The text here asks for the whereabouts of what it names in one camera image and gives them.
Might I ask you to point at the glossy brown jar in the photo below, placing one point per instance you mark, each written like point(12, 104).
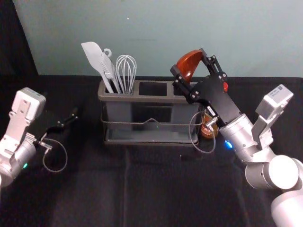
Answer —
point(208, 131)

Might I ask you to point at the black table cloth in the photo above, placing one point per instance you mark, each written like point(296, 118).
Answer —
point(151, 184)

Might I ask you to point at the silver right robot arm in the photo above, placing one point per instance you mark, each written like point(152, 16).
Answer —
point(239, 132)

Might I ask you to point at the dark grey utensil holder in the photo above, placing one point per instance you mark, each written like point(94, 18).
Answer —
point(118, 111)

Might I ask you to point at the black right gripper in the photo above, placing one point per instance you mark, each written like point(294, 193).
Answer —
point(215, 94)

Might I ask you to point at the small red round object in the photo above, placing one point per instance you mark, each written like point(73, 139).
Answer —
point(226, 86)

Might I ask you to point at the dark grey drip tray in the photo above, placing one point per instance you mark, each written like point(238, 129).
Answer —
point(151, 139)

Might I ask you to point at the grey silicone spatula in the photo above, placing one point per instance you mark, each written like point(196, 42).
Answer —
point(92, 53)

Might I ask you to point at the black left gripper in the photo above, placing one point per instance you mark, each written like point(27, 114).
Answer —
point(41, 123)

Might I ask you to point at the black curtain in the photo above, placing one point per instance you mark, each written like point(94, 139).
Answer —
point(14, 37)

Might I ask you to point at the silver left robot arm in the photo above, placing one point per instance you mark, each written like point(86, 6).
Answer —
point(26, 104)

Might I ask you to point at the brown wooden spoon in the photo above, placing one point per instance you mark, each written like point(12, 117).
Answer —
point(189, 65)

